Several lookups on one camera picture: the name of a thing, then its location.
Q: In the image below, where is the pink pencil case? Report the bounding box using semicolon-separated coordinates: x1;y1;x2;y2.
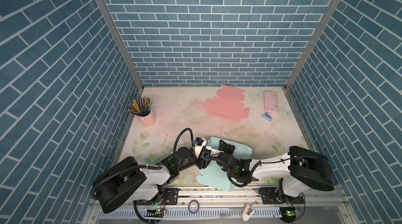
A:
263;91;279;115

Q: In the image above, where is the aluminium front rail frame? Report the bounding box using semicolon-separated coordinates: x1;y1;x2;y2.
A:
83;185;358;224

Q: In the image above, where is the bundle of colored pencils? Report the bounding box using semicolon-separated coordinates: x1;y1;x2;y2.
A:
128;97;152;117

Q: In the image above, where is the pink metal pencil bucket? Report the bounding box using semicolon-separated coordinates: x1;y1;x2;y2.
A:
138;110;156;127

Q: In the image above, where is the pink paper box sheet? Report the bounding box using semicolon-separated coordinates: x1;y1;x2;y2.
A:
203;84;250;123

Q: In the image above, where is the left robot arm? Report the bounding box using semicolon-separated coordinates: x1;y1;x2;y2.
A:
89;128;221;213

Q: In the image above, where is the purple tape roll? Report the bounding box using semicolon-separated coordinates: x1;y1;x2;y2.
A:
187;199;200;215

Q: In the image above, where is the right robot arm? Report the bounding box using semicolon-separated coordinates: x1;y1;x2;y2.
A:
217;140;334;203

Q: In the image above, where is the mint green paper box sheet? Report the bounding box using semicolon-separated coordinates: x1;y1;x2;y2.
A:
196;137;252;192

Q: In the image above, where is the white pink clip tool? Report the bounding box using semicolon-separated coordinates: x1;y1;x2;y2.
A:
241;204;255;221

